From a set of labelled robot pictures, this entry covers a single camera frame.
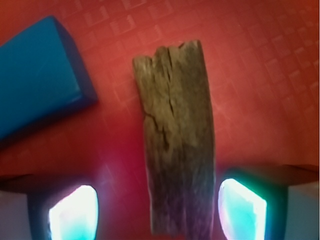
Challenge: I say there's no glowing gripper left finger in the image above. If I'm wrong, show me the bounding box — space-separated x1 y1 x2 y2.
0 174 99 240

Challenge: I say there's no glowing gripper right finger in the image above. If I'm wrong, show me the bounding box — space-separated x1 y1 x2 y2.
217 164 320 240

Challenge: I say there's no grey-brown wood chip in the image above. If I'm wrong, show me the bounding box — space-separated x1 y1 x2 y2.
132 40 216 240

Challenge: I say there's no blue rectangular block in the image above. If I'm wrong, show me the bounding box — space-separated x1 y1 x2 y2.
0 16 98 145

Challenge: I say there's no red plastic tray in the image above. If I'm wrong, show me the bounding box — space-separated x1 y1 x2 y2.
0 0 320 240

